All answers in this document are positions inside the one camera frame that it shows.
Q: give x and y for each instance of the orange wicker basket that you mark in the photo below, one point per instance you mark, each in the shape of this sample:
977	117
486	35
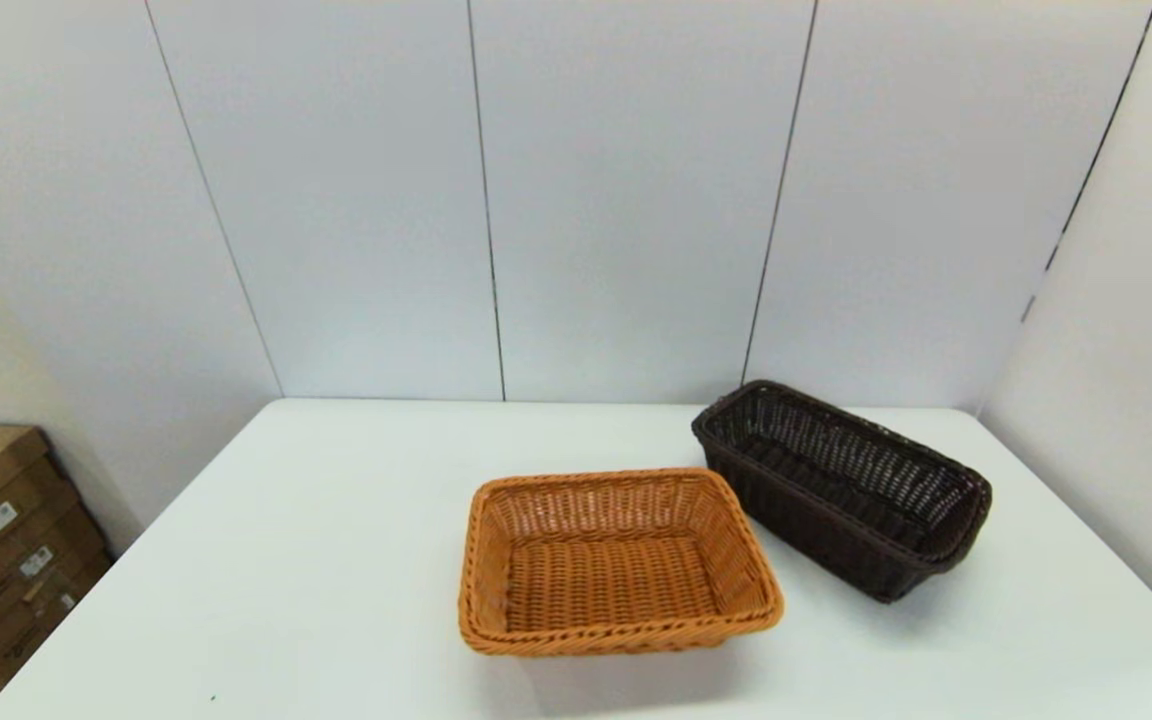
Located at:
616	580

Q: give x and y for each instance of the dark brown wicker basket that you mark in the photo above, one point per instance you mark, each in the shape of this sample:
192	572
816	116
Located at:
836	480

